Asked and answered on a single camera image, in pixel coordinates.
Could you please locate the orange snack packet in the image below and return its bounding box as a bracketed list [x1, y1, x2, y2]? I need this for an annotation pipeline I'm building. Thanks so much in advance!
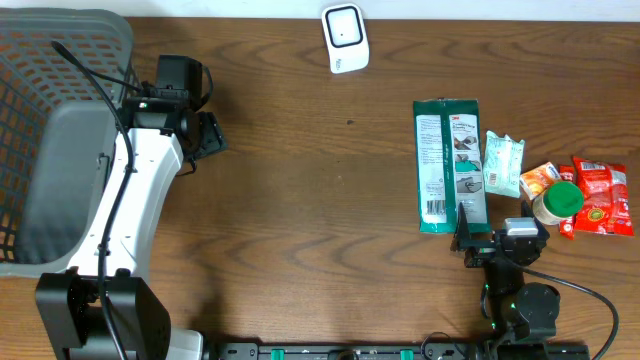
[520, 162, 561, 200]

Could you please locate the green lid jar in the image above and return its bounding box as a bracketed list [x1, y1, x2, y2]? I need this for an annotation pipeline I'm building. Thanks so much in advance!
[532, 181, 584, 225]

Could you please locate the red instant coffee stick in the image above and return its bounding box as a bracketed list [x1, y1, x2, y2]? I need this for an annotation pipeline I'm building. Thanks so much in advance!
[558, 165, 575, 240]

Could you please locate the pale green wipes pack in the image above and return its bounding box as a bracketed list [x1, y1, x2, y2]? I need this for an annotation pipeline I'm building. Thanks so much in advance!
[483, 130, 525, 198]

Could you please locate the green 3M gloves package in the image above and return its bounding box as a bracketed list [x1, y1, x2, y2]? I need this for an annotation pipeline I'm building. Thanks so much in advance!
[413, 98, 490, 233]

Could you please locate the red snack bag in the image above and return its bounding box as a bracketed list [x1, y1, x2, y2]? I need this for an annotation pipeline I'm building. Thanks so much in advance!
[572, 156, 635, 236]

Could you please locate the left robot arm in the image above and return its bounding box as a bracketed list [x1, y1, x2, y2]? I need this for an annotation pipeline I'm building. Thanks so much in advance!
[35, 55, 227, 359]

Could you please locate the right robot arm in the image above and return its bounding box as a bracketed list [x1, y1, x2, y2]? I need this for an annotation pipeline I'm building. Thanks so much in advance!
[452, 203, 560, 359]

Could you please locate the white barcode scanner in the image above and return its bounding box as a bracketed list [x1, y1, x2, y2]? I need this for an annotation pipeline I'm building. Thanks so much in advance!
[321, 3, 370, 74]

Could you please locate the grey plastic mesh basket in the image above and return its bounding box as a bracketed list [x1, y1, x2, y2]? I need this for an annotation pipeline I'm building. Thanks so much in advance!
[1, 8, 138, 277]

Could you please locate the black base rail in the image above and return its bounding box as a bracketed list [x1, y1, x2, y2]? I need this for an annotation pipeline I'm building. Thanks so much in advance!
[202, 340, 590, 360]

